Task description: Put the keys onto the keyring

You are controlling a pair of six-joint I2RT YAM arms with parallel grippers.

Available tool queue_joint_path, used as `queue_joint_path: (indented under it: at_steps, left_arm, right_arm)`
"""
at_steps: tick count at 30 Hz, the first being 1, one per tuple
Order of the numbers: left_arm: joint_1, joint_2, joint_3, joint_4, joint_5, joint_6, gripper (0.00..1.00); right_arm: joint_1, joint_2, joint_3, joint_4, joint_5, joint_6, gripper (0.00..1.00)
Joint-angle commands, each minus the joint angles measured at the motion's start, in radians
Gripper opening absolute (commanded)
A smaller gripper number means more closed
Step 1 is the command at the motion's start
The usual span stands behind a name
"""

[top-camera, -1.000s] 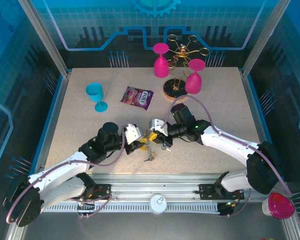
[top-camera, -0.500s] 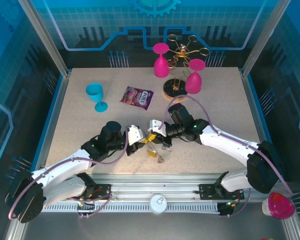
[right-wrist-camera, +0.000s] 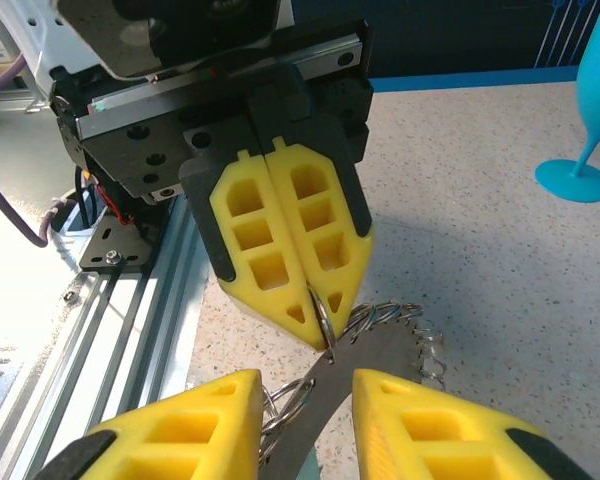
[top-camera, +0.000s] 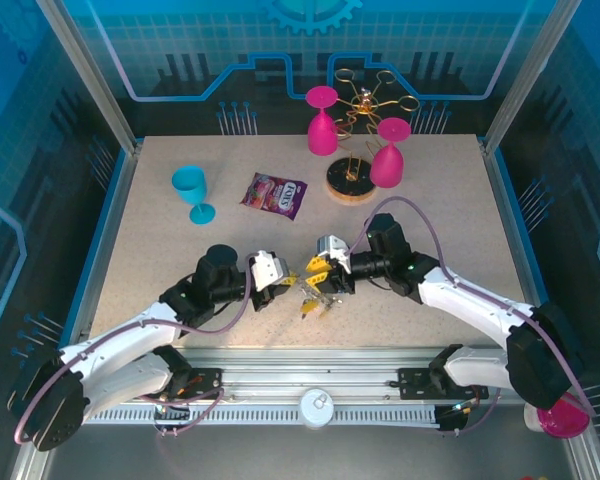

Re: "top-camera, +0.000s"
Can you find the key with yellow tag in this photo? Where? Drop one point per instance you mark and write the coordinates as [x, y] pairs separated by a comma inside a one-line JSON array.
[[307, 306]]

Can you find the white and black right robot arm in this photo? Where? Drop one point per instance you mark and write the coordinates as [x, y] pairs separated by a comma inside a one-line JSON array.
[[475, 305]]

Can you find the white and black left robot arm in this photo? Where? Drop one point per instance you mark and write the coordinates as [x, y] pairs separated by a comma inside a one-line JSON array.
[[125, 345]]

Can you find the pink plastic goblet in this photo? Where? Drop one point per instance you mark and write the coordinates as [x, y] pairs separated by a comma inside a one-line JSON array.
[[387, 167], [322, 135]]

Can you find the purple candy bag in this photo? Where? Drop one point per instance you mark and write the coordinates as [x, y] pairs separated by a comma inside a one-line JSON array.
[[275, 195]]

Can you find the blue plastic goblet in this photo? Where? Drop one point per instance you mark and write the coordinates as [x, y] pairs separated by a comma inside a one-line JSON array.
[[190, 182]]

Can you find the white round can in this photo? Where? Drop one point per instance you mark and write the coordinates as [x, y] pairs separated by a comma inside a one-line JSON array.
[[316, 407]]

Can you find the pink plastic cup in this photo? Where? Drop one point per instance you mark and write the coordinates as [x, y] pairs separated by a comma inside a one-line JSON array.
[[562, 422]]

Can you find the wide aluminium base rail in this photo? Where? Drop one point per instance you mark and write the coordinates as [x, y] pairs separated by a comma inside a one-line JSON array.
[[300, 365]]

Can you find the aluminium side rail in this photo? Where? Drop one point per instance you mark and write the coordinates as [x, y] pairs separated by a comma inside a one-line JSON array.
[[111, 225], [517, 225]]

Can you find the aluminium frame post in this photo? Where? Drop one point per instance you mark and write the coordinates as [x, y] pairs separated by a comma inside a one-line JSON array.
[[524, 75], [91, 75]]

